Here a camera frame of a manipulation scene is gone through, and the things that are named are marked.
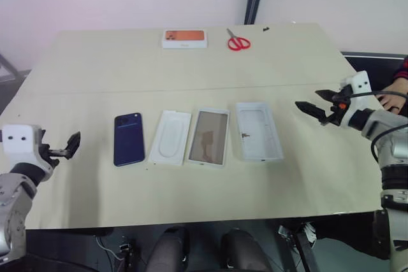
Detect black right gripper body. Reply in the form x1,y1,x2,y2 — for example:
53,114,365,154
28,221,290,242
321,89,352,127

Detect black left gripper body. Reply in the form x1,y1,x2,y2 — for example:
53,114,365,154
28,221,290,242
37,129,69,168

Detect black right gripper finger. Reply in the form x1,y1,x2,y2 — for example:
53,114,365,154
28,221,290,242
295,101,330,124
314,89,340,103

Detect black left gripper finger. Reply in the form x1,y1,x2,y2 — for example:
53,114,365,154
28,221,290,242
71,131,82,159
62,134,75,160

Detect dark blue smartphone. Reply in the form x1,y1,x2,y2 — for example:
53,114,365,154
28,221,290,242
113,112,146,168

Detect white phone box base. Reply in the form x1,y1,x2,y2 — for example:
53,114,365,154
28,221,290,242
235,101,284,162

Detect white plastic tray insert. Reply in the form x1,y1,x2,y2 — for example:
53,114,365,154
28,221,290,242
148,110,193,166

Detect white box lid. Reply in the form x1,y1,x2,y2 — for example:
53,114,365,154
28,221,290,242
186,108,231,169

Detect orange print phone box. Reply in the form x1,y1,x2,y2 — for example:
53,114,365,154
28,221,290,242
161,29,209,50

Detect person's bare hand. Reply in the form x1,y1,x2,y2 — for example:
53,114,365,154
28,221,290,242
380,84,408,115

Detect black device under table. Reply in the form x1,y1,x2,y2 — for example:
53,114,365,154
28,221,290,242
119,242,134,272

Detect dark rounded shape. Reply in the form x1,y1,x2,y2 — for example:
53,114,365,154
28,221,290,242
219,228,272,272
149,225,191,272

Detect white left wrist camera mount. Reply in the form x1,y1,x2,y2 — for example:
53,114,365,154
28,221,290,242
0,124,45,165

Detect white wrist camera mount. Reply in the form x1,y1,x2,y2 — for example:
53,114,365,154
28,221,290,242
0,124,45,165
337,71,372,127

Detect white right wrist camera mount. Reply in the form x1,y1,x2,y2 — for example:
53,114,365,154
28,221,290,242
337,71,372,127

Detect red handled scissors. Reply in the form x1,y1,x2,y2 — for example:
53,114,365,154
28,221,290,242
226,27,251,52

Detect white cable under table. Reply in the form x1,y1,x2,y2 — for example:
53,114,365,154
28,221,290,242
94,236,126,261

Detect black table leg frame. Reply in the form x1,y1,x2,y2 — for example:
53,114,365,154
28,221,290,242
276,220,320,272

